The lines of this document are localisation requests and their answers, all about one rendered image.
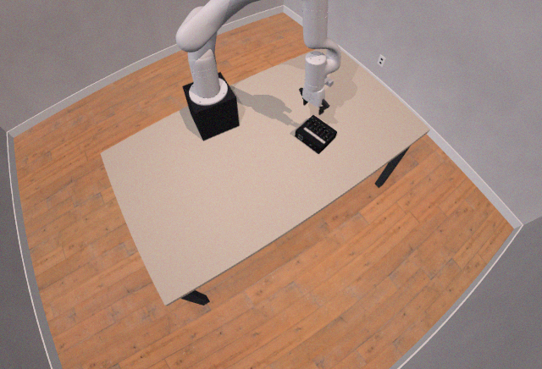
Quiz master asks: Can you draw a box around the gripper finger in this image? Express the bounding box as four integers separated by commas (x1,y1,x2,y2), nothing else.
318,99,329,115
299,88,308,105

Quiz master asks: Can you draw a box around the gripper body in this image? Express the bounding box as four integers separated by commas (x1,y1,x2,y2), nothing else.
302,84,325,107

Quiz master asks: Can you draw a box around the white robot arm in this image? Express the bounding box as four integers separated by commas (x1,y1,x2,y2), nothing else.
176,0,341,106

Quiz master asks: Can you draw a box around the black lighting desk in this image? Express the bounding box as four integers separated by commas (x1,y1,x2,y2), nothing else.
295,115,337,154

